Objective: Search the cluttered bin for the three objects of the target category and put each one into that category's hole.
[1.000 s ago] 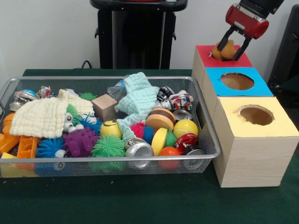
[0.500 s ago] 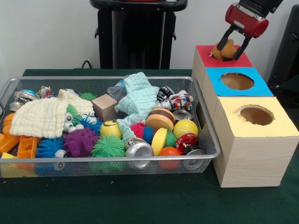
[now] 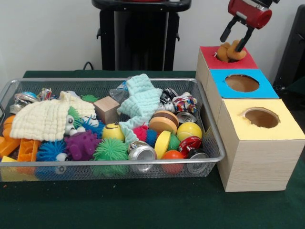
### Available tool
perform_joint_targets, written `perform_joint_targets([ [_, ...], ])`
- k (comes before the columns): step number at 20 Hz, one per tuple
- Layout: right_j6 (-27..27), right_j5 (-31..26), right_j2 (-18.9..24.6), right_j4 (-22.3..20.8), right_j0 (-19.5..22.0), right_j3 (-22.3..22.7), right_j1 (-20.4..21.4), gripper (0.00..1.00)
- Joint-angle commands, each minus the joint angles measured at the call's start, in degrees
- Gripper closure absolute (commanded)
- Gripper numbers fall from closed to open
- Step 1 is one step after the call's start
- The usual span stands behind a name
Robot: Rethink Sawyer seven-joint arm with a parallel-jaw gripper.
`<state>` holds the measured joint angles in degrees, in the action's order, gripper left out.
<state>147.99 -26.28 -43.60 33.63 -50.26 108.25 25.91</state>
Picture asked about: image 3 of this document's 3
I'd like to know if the green stringy rubber ball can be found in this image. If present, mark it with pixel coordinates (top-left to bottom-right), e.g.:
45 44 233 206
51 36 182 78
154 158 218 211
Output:
92 138 129 177

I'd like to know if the blue stringy ball with eyes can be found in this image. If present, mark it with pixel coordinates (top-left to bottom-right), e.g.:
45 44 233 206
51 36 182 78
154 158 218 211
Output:
36 140 69 177

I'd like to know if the wooden box with three holes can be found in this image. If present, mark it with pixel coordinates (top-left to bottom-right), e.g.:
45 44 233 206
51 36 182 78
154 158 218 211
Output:
195 45 305 193

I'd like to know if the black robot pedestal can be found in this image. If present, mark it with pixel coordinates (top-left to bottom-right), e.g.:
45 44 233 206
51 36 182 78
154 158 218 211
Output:
91 0 193 71

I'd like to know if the dark green tablecloth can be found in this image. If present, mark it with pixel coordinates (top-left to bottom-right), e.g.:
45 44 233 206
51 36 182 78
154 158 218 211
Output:
285 77 305 96
0 69 305 229

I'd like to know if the yellow ball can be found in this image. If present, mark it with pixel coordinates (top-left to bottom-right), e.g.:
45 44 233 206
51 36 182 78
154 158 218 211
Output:
176 122 203 142

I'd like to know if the shallow silver mesh bin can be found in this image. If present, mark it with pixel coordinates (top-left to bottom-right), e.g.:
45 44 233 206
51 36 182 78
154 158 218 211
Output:
0 77 226 182

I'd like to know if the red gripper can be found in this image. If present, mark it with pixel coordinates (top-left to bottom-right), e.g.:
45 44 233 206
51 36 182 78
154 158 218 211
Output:
219 0 273 52

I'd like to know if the mint green cloth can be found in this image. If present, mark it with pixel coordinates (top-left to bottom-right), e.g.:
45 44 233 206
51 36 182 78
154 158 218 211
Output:
116 73 163 144

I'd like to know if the brown plush toy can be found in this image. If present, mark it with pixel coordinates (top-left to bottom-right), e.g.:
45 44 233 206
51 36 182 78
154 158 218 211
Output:
216 40 247 63

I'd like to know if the cream knitted cloth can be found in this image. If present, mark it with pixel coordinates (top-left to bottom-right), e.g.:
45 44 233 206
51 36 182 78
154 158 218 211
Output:
9 92 95 141

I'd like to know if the orange red ball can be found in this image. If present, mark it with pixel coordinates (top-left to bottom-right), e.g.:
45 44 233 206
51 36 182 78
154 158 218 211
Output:
162 150 185 174

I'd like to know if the crushed red can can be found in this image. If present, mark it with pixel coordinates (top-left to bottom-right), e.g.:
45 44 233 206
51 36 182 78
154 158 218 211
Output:
178 135 210 173

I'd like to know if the black stand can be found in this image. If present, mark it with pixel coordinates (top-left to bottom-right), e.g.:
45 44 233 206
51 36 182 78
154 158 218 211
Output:
273 4 305 90

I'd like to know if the toy hamburger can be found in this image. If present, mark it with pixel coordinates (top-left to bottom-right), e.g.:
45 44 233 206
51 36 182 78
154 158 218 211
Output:
149 111 179 134

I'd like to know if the wooden cube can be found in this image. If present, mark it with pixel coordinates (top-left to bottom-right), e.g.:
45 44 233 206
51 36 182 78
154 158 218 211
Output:
93 96 120 125

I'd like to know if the purple spiky rubber toy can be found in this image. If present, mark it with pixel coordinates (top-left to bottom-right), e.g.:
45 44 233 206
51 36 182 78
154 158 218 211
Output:
64 130 102 161

